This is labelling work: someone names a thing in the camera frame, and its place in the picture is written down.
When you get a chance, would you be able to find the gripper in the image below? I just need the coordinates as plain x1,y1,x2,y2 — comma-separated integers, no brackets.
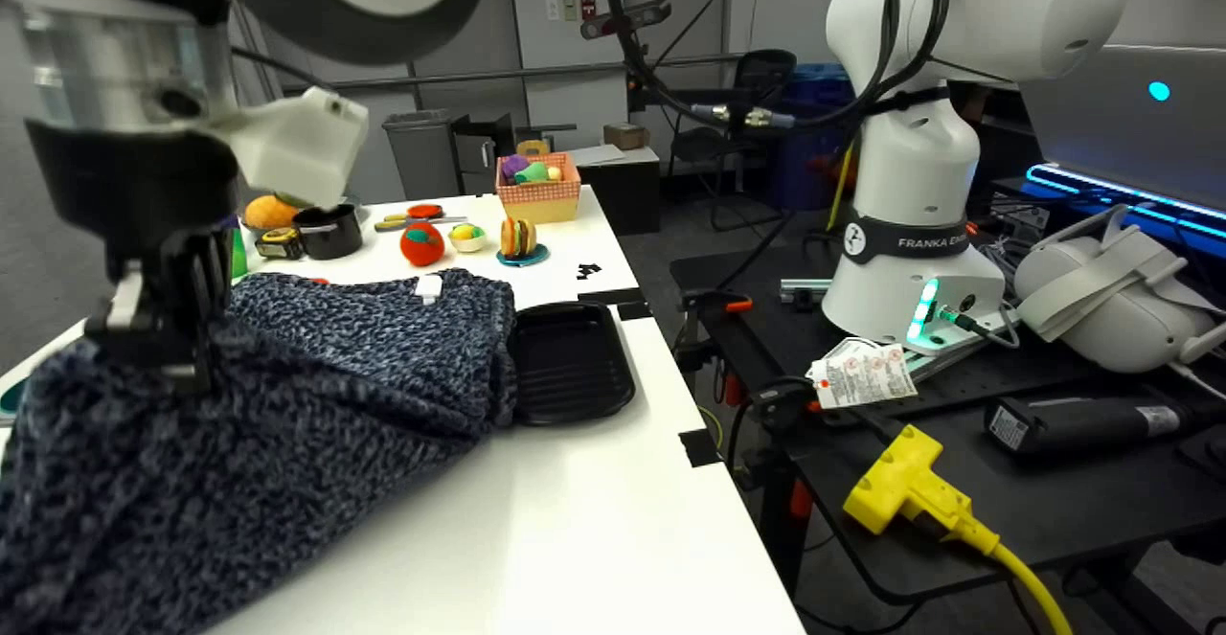
24,123,242,397

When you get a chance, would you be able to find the grey knitted blanket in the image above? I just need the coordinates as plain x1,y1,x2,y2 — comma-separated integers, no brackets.
0,269,519,635

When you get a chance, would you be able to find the yellow black tape measure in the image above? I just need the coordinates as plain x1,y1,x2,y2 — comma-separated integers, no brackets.
253,227,306,261

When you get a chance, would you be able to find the orange plush fruit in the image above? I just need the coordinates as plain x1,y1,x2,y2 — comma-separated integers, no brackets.
243,194,301,232

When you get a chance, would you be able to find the black toy pot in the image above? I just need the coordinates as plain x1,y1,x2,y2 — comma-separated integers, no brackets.
292,203,365,261

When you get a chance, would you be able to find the red plush tomato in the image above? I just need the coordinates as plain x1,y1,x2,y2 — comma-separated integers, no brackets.
399,221,446,268

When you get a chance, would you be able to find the grey trash bin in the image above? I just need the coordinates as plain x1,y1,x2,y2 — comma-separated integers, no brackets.
382,107,470,201

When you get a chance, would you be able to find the toy burger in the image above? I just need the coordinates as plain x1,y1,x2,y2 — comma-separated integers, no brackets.
500,216,538,259

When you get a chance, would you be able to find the orange checked basket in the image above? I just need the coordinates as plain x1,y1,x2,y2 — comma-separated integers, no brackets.
494,151,582,226

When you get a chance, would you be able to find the black plastic tray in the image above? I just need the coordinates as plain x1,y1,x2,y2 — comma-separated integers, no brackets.
507,301,637,427

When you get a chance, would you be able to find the black cabinet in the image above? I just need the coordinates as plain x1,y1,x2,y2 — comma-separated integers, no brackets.
573,144,663,237

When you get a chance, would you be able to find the black office chair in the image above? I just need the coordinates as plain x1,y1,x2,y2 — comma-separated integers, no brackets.
668,48,799,234

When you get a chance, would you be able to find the blue bin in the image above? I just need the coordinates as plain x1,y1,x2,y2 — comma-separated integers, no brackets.
769,62,860,212

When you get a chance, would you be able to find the white warning tag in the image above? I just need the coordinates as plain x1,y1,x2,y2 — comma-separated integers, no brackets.
806,335,920,412

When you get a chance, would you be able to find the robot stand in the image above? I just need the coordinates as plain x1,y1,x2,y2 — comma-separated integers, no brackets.
669,202,1226,635

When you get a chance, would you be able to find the black power brick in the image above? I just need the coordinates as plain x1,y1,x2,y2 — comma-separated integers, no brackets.
984,393,1200,457

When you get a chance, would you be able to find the white headset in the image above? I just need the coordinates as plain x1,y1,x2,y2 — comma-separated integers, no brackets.
1012,203,1226,375

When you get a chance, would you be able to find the grey laptop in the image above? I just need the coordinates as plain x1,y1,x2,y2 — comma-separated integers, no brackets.
1017,43,1226,245

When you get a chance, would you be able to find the toy knife with yellow handle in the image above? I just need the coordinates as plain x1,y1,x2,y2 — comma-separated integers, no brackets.
373,215,469,233

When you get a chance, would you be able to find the grey wall rail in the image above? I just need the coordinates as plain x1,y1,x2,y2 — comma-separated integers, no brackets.
282,52,750,97

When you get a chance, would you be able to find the black clamp with orange handle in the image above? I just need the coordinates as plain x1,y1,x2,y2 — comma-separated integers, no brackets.
674,288,755,408

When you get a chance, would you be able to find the camera on mount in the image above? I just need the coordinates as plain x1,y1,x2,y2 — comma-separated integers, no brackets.
579,0,674,41

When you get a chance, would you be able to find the yellow plug with yellow cable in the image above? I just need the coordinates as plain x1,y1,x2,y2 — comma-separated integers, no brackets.
842,423,1076,635

